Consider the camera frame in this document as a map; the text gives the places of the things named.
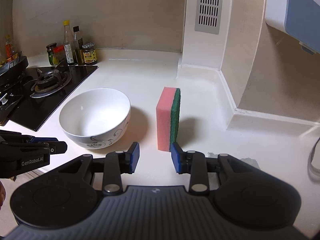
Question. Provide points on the grey vent grille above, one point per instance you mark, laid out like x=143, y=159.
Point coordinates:
x=208, y=16

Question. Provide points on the red sauce bottle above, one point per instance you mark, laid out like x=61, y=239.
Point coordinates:
x=9, y=48

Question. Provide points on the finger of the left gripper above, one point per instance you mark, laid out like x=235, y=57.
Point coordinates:
x=56, y=147

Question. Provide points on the pink green sponge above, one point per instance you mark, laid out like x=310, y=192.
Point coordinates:
x=167, y=117

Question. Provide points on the yellow label sauce jar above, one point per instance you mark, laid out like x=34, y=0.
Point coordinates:
x=89, y=53

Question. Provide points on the black gas stove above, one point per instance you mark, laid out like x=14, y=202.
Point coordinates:
x=29, y=96

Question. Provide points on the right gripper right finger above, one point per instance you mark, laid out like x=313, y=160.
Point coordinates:
x=207, y=174

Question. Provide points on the white ceramic bowl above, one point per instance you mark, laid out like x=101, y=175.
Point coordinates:
x=97, y=118

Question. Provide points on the green pickle jar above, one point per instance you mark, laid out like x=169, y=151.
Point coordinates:
x=51, y=55

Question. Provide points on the red lid jar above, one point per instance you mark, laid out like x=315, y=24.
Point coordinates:
x=59, y=54

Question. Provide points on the person's left hand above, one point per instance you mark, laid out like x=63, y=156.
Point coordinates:
x=2, y=194

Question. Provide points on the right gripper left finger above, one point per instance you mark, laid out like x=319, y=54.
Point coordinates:
x=112, y=166

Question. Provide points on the white blue water heater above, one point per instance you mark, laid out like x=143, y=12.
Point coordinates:
x=298, y=19

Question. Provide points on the yellow cap clear bottle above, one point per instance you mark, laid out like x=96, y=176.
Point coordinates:
x=68, y=43

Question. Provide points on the black cap dark bottle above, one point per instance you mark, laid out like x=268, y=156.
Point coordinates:
x=78, y=42

